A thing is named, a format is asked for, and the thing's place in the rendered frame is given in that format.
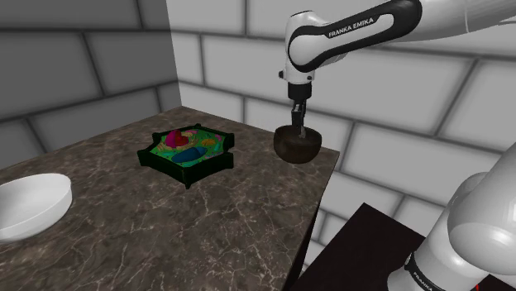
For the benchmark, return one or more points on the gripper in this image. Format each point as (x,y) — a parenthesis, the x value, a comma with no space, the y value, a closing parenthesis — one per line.
(299,91)

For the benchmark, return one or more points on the dark brown bowl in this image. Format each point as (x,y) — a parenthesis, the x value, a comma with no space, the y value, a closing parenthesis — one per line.
(297,150)

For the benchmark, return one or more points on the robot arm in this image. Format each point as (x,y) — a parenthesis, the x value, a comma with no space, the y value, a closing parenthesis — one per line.
(443,16)

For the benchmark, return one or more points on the green plant cell model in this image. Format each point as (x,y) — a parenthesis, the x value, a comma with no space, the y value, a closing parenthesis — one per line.
(188,155)

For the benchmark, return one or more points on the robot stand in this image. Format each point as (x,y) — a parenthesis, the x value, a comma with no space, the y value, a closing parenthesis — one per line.
(358,254)

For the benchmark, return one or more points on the white bowl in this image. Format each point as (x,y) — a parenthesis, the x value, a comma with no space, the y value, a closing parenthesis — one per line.
(30,205)

